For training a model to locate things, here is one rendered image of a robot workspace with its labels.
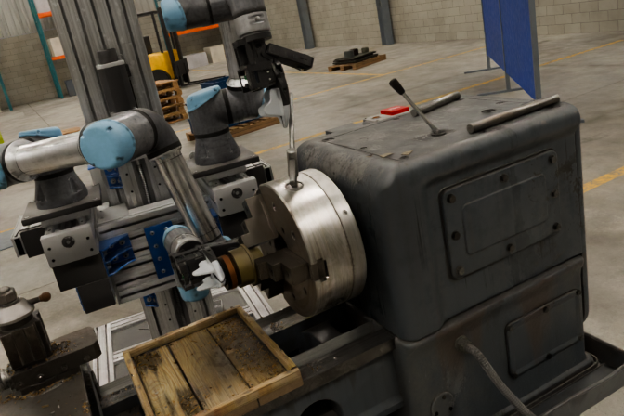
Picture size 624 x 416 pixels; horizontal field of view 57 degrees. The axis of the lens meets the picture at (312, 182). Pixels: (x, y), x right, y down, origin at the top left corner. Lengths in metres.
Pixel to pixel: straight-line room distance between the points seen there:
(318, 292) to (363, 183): 0.24
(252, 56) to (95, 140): 0.43
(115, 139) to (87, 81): 0.61
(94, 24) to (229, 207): 0.72
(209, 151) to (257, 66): 0.65
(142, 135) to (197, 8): 0.33
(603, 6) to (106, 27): 11.46
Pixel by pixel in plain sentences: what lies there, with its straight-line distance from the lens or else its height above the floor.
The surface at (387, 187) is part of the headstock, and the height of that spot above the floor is 1.22.
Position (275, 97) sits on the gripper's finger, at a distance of 1.30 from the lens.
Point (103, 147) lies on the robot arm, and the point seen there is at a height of 1.36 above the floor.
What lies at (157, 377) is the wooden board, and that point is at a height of 0.88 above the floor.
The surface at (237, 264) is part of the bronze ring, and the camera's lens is 1.24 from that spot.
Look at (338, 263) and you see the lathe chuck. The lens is 1.20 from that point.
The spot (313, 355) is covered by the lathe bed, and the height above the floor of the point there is 0.85.
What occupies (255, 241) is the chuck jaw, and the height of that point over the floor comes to 1.12.
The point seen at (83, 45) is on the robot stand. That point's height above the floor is 1.60.
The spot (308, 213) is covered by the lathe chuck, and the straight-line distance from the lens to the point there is 1.19.
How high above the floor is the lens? 1.59
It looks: 17 degrees down
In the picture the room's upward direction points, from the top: 11 degrees counter-clockwise
